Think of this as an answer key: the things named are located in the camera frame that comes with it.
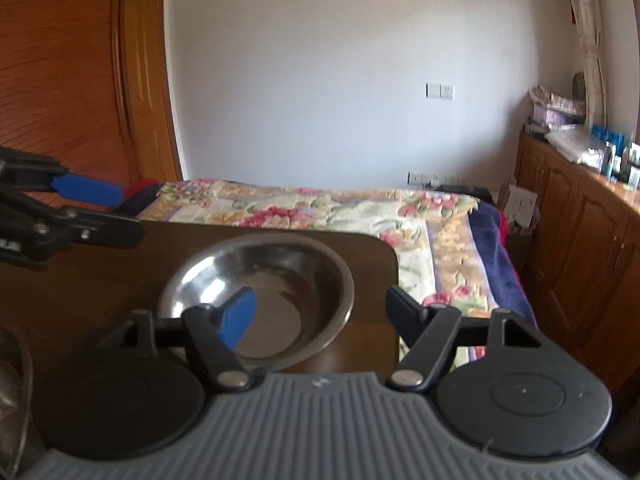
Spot patterned beige curtain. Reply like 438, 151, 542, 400
570, 0, 608, 128

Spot wooden louvered wardrobe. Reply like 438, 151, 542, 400
1, 0, 183, 191

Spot dark folded clothes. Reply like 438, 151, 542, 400
113, 179, 162, 217

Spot white cardboard box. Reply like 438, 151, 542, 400
497, 182, 540, 235

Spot wooden low cabinet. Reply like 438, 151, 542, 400
515, 134, 639, 393

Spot floral bed quilt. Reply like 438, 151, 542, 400
142, 180, 533, 344

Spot white wall socket strip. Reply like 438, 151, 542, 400
407, 171, 465, 188

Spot blue bottles group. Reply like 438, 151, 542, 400
591, 125, 627, 178

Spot large steel bowl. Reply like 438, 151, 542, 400
1, 328, 46, 479

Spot small steel bowl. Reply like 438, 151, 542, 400
156, 233, 355, 370

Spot white wall switch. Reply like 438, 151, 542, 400
426, 84, 454, 100

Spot stack of boxes and papers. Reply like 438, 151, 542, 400
523, 86, 586, 136

